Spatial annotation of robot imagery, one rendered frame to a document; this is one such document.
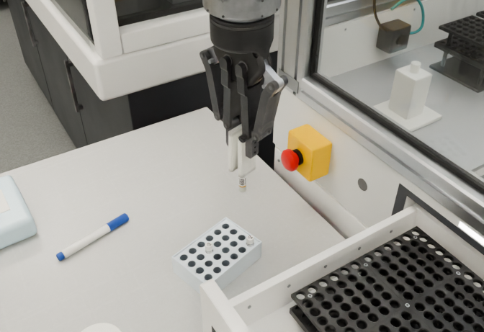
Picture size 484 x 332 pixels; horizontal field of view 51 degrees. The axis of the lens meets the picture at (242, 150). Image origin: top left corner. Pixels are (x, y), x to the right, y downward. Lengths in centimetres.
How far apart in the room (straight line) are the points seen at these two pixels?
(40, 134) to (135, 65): 148
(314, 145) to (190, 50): 50
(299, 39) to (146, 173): 41
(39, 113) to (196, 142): 175
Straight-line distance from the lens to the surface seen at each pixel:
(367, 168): 83
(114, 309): 84
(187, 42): 124
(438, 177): 73
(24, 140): 262
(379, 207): 85
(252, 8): 56
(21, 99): 295
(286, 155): 88
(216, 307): 61
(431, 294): 70
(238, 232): 87
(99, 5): 113
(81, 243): 92
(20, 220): 96
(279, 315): 72
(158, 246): 91
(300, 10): 87
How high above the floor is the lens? 143
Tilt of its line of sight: 38 degrees down
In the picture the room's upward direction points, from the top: straight up
